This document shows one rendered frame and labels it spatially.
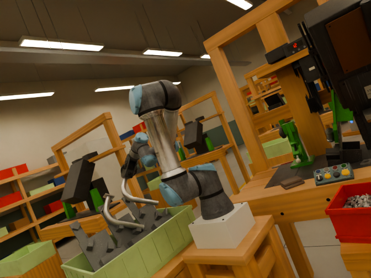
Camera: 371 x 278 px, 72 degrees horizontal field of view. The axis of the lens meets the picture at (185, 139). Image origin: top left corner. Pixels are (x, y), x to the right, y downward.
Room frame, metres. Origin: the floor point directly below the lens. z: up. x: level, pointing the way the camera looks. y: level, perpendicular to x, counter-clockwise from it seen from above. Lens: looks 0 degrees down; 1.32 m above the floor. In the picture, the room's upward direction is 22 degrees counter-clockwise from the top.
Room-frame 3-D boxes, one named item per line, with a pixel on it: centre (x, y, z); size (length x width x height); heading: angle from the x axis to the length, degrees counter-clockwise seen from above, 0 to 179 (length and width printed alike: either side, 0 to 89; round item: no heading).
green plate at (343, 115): (1.26, -0.78, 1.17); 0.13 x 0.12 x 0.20; 56
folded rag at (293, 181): (1.27, -0.41, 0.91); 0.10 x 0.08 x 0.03; 84
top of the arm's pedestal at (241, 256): (1.14, -0.01, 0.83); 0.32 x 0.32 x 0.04; 50
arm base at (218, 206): (1.14, -0.01, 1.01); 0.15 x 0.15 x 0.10
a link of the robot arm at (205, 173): (1.14, -0.01, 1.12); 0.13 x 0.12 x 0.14; 115
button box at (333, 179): (1.13, -0.55, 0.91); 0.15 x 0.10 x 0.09; 56
